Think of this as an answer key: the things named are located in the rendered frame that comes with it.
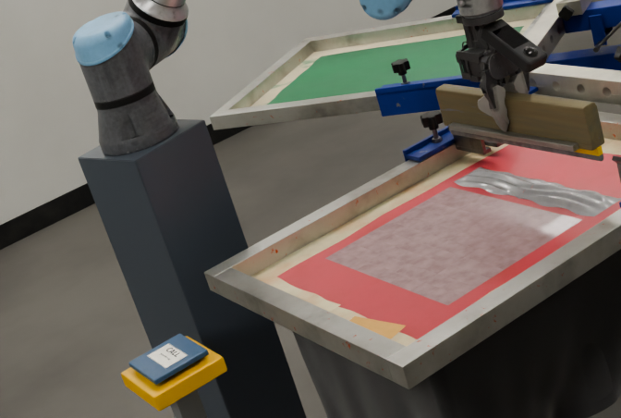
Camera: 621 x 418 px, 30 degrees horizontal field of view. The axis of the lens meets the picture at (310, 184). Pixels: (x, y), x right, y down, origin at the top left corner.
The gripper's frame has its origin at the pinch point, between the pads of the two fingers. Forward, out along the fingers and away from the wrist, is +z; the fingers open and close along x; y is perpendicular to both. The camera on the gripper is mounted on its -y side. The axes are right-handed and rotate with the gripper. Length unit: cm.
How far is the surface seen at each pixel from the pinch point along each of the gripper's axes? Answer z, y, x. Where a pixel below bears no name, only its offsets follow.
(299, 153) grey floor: 110, 310, -122
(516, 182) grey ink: 13.0, 4.2, -0.4
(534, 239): 13.5, -14.6, 13.7
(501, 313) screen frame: 11.5, -29.4, 34.6
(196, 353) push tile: 12, 7, 67
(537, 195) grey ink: 13.1, -3.5, 1.8
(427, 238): 13.6, 4.2, 21.4
